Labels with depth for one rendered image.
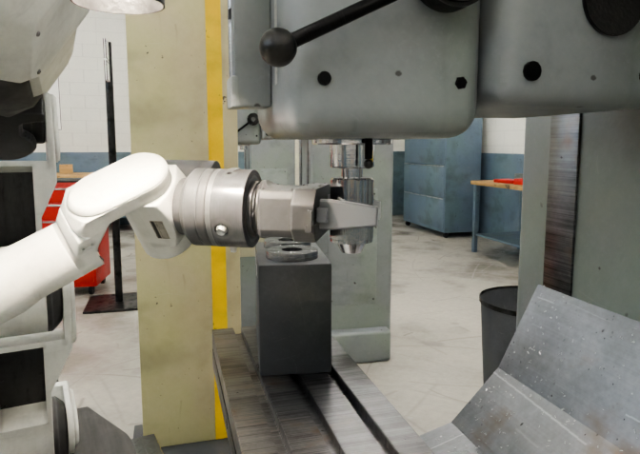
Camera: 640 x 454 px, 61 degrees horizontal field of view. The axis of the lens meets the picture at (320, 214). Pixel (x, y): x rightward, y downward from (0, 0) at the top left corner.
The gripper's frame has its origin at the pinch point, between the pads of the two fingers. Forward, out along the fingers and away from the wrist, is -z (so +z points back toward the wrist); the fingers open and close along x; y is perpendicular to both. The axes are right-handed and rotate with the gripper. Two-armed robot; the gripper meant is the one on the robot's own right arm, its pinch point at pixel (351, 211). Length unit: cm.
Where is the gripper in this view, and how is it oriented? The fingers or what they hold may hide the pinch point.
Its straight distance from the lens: 59.5
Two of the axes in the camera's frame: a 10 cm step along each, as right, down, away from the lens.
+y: -0.1, 9.9, 1.3
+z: -9.9, -0.4, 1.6
